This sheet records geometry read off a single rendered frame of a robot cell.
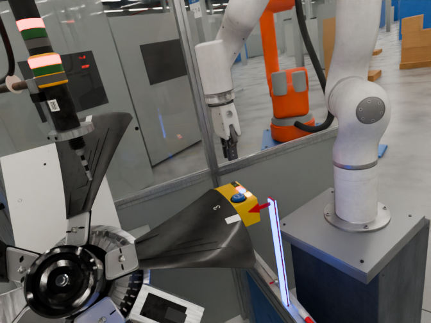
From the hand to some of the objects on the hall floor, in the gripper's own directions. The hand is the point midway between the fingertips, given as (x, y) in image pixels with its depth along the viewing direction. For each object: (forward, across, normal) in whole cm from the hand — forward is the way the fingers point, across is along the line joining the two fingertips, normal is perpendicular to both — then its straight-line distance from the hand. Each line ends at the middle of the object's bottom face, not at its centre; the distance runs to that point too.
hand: (229, 152), depth 89 cm
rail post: (+124, -8, 0) cm, 124 cm away
